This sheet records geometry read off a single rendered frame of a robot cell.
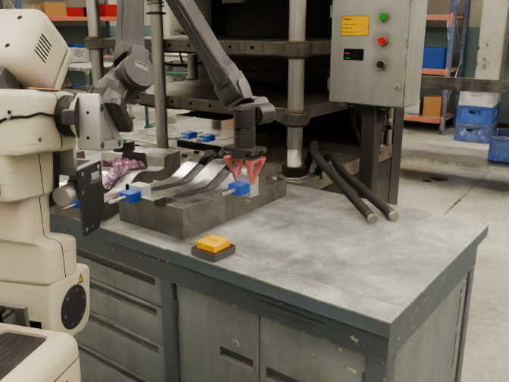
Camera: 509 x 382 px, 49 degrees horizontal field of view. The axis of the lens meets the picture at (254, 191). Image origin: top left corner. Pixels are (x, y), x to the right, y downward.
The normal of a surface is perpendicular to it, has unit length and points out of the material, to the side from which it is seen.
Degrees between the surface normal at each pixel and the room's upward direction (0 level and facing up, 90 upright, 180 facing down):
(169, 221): 90
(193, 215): 90
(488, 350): 0
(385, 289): 0
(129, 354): 90
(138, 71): 61
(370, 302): 0
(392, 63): 90
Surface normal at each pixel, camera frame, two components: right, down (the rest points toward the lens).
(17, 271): -0.26, 0.15
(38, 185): 0.97, 0.07
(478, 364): 0.00, -0.96
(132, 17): 0.63, -0.32
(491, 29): -0.56, 0.24
